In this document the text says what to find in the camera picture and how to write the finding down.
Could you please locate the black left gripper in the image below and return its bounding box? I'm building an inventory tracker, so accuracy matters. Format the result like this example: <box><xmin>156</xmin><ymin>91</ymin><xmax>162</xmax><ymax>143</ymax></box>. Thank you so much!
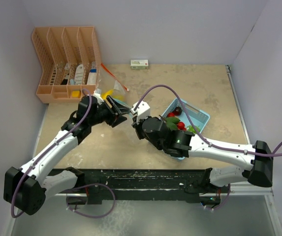
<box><xmin>89</xmin><ymin>95</ymin><xmax>131</xmax><ymax>127</ymax></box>

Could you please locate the clear blue-zipper bag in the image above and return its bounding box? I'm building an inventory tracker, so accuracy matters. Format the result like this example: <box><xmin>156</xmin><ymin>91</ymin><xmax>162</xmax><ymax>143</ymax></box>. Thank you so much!
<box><xmin>113</xmin><ymin>98</ymin><xmax>133</xmax><ymax>118</ymax></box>

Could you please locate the yellow banana bunch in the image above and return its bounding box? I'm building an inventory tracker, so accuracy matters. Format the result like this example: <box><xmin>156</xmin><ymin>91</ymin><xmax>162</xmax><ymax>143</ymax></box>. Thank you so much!
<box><xmin>101</xmin><ymin>89</ymin><xmax>114</xmax><ymax>100</ymax></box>

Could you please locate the clear orange-zipper bag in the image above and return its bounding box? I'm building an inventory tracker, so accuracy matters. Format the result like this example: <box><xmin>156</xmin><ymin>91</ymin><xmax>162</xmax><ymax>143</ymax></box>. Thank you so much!
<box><xmin>95</xmin><ymin>63</ymin><xmax>129</xmax><ymax>102</ymax></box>

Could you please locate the light blue plastic basket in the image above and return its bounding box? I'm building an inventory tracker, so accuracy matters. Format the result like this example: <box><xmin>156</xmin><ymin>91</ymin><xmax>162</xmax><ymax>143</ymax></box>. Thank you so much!
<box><xmin>160</xmin><ymin>98</ymin><xmax>211</xmax><ymax>162</ymax></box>

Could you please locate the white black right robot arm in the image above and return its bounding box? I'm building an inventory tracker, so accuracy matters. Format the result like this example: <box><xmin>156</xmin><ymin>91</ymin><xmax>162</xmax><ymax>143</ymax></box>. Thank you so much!
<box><xmin>132</xmin><ymin>117</ymin><xmax>273</xmax><ymax>192</ymax></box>

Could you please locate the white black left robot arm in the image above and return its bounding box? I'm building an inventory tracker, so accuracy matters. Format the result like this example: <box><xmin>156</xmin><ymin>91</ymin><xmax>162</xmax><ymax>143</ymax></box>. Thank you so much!
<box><xmin>3</xmin><ymin>95</ymin><xmax>133</xmax><ymax>218</ymax></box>

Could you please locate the green grape bunch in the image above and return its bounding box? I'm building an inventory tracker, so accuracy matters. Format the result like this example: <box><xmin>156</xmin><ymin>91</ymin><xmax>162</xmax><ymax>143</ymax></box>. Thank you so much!
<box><xmin>186</xmin><ymin>125</ymin><xmax>200</xmax><ymax>134</ymax></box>

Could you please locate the white blue boxed item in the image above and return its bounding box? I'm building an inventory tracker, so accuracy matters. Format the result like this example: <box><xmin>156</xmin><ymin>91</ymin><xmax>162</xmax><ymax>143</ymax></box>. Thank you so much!
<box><xmin>86</xmin><ymin>61</ymin><xmax>97</xmax><ymax>85</ymax></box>

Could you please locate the yellow grey eraser block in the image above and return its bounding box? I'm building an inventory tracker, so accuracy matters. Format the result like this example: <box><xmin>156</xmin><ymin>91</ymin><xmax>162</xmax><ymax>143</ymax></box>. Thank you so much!
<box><xmin>71</xmin><ymin>90</ymin><xmax>81</xmax><ymax>98</ymax></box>

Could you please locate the green white small box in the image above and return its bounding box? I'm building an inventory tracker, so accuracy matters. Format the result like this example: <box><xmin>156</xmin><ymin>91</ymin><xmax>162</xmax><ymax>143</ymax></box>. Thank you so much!
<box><xmin>130</xmin><ymin>59</ymin><xmax>149</xmax><ymax>70</ymax></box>

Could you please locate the white striped card pack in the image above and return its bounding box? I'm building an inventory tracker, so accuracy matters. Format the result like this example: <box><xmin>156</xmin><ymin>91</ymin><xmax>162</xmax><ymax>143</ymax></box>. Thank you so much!
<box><xmin>74</xmin><ymin>64</ymin><xmax>84</xmax><ymax>85</ymax></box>

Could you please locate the black grey scraper tool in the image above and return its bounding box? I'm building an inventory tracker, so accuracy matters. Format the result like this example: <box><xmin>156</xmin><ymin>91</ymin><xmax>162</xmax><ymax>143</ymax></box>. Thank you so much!
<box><xmin>60</xmin><ymin>62</ymin><xmax>70</xmax><ymax>85</ymax></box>

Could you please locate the peach desk organizer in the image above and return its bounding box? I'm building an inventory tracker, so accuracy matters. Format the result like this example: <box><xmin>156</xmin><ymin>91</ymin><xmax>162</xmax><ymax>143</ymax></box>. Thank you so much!
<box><xmin>31</xmin><ymin>26</ymin><xmax>101</xmax><ymax>104</ymax></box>

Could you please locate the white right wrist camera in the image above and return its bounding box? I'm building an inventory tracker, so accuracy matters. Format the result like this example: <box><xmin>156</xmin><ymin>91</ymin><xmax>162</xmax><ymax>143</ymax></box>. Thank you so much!
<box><xmin>130</xmin><ymin>101</ymin><xmax>151</xmax><ymax>124</ymax></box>

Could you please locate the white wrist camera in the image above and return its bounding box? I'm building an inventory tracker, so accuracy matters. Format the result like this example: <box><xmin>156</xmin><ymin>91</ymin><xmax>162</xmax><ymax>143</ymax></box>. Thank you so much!
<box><xmin>93</xmin><ymin>88</ymin><xmax>104</xmax><ymax>103</ymax></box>
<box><xmin>130</xmin><ymin>101</ymin><xmax>151</xmax><ymax>124</ymax></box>

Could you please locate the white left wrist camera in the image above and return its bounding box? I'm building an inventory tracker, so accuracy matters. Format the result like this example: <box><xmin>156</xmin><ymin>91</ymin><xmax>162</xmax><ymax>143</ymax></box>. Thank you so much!
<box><xmin>93</xmin><ymin>88</ymin><xmax>104</xmax><ymax>103</ymax></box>

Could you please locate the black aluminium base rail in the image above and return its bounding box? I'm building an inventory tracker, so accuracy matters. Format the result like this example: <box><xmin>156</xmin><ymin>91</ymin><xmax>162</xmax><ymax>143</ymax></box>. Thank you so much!
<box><xmin>39</xmin><ymin>168</ymin><xmax>273</xmax><ymax>205</ymax></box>

